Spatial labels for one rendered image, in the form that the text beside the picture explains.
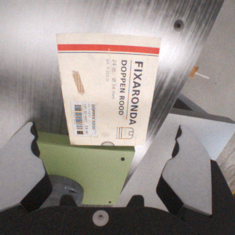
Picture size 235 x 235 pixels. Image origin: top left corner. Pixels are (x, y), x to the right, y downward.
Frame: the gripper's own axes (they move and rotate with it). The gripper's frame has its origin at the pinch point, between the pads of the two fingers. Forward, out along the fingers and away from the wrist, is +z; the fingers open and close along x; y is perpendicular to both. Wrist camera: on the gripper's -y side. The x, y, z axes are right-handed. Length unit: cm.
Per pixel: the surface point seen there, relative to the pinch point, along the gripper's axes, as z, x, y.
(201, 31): 13.3, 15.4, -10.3
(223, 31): 96, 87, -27
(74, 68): 5.8, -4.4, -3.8
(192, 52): 13.3, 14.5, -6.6
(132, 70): 5.8, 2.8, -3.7
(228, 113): 96, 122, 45
